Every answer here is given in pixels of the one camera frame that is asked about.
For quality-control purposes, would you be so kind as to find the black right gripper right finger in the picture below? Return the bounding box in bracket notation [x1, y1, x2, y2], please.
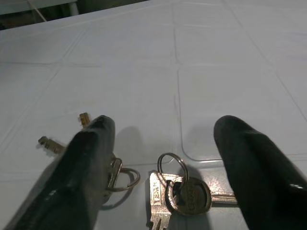
[213, 115, 307, 230]

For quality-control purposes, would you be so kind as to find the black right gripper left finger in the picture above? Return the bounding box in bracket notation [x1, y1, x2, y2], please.
[4, 115, 116, 230]

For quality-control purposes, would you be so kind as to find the brass round-head key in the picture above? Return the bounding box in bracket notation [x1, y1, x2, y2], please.
[165, 176, 238, 216]

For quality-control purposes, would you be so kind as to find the silver square-head key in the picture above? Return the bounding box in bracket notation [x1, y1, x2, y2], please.
[146, 170, 187, 230]

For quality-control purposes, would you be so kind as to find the silver key ring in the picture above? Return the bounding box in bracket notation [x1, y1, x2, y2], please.
[105, 167, 141, 193]
[157, 152, 189, 190]

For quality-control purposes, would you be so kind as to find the white cord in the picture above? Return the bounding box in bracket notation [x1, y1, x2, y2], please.
[26, 0, 47, 23]

